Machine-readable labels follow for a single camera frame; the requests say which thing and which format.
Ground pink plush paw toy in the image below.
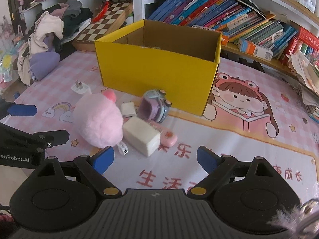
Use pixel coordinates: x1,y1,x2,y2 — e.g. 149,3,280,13
72,88,123,148

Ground pink comb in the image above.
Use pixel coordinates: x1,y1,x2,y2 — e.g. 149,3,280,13
147,120,178,147

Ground white charger adapter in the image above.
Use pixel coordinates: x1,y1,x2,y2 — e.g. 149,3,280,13
121,102,137,118

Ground white wall plug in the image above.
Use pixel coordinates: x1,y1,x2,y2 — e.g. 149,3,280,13
71,80,92,96

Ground pink cartoon table mat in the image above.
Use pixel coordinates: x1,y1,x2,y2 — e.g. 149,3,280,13
3,52,318,202

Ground pile of clothes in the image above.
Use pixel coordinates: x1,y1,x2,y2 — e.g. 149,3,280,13
17,0,93,86

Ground yellow cardboard box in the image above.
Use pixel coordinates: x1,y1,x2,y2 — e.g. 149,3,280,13
95,20,222,116

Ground small orange white box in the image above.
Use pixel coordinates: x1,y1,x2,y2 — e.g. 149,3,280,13
237,38,273,61

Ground red tassel ornament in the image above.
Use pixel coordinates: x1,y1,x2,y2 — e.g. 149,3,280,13
91,0,111,23

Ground stack of papers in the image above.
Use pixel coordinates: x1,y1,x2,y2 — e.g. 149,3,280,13
289,50,318,122

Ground wooden chessboard box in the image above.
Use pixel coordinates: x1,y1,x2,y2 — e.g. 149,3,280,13
72,2,133,52

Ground red book box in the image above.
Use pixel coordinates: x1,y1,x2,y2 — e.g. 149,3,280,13
279,27,318,66

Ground row of leaning books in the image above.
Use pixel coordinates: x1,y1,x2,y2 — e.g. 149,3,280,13
147,0,297,57

